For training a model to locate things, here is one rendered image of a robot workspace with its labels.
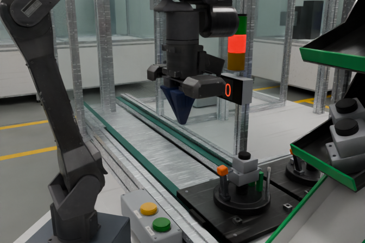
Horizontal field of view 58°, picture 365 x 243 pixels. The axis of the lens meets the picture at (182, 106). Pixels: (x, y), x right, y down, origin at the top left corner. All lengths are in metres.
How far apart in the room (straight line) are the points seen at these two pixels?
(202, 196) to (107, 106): 0.99
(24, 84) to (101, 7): 4.16
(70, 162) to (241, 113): 0.61
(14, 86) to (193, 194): 5.02
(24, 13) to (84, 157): 0.22
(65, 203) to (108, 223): 0.12
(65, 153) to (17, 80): 5.19
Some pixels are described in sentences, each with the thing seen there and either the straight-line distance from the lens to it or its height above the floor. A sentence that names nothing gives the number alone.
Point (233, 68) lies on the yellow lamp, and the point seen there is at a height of 1.27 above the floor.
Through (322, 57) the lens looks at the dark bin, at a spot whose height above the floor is 1.36.
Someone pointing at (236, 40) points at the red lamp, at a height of 1.34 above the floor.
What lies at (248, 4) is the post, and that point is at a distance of 0.96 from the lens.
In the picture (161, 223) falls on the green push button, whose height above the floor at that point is 0.97.
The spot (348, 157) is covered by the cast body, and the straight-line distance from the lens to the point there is 0.52.
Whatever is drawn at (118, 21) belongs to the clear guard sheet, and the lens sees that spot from 1.99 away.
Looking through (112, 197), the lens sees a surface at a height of 0.86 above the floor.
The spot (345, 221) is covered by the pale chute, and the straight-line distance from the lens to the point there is 0.65.
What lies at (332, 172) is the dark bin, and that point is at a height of 1.20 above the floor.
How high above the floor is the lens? 1.42
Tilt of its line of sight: 16 degrees down
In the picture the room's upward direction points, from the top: straight up
